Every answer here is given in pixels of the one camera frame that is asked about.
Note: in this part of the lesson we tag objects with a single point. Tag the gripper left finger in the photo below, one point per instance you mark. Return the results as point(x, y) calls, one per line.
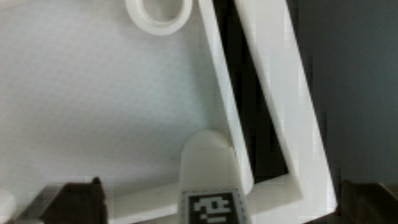
point(75, 207)

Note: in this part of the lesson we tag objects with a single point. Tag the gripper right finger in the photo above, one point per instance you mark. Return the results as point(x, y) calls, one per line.
point(368, 204)

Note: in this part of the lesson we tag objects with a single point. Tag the white desk leg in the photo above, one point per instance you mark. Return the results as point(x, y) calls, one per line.
point(212, 199)

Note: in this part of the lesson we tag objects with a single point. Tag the white desk top tray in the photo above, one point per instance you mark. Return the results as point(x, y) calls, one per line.
point(109, 93)

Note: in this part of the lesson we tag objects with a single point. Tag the white right fence block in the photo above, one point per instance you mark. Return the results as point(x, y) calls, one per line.
point(293, 198)

